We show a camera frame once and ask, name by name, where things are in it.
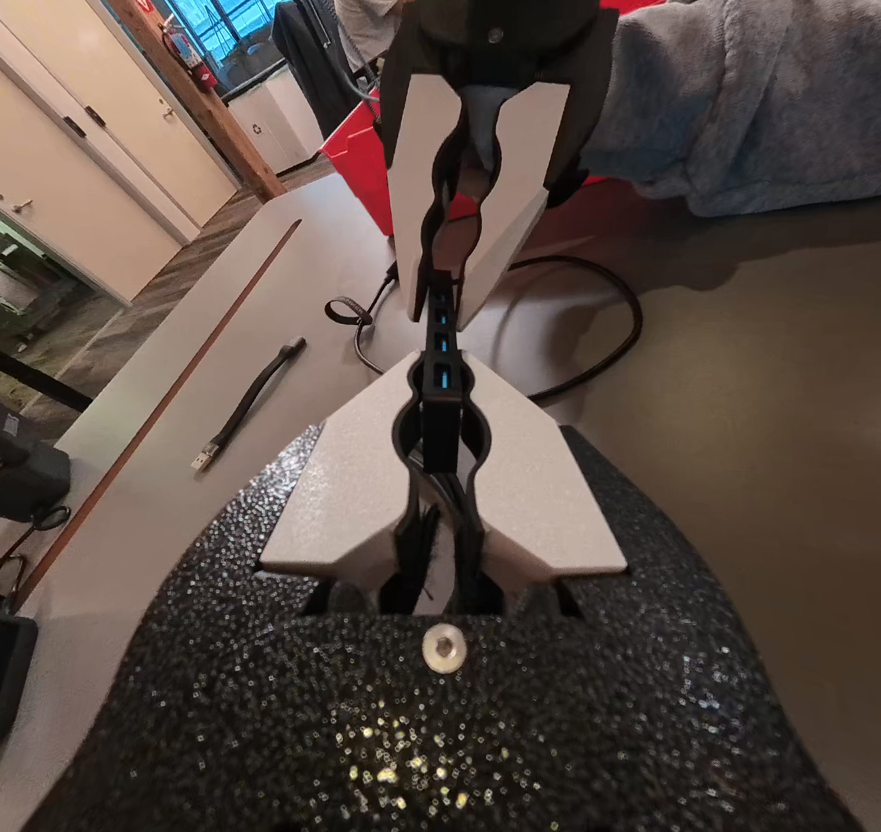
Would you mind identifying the white cabinet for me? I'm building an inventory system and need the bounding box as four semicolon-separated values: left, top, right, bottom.
227;68;324;176

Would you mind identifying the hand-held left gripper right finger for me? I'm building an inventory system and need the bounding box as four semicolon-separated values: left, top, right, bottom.
460;349;629;607

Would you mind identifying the black charger with display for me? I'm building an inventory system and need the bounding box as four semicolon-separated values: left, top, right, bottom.
0;615;39;743

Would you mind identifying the wooden post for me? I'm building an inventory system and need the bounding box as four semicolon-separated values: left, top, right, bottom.
69;0;286;203

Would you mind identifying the red plastic bin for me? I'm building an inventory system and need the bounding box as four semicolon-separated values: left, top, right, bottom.
320;0;669;238

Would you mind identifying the short usb cable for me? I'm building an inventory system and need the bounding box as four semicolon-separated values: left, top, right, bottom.
191;337;308;473

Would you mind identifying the black usb-c cable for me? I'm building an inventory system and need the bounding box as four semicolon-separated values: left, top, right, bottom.
412;464;483;613

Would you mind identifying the red fire extinguisher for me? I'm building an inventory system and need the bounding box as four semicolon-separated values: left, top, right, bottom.
162;17;207;90

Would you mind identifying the black usb cable with strap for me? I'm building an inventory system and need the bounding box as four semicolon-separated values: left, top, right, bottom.
325;151;644;406

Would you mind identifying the person's right forearm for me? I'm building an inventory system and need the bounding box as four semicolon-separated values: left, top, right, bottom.
578;0;881;217

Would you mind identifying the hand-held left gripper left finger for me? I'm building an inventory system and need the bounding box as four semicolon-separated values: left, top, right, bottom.
260;349;421;606

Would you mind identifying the black usb hub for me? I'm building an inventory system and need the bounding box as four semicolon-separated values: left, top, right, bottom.
415;269;463;475

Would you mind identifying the black jacket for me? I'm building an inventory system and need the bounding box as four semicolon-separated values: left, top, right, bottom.
272;0;362;138

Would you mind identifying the white double door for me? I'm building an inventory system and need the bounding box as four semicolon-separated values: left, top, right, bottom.
0;0;238;306

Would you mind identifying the grey battery charger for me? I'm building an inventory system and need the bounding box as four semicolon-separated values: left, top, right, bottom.
0;411;73;523

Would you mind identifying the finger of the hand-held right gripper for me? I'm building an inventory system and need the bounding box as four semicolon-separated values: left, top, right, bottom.
453;81;572;331
385;74;462;322

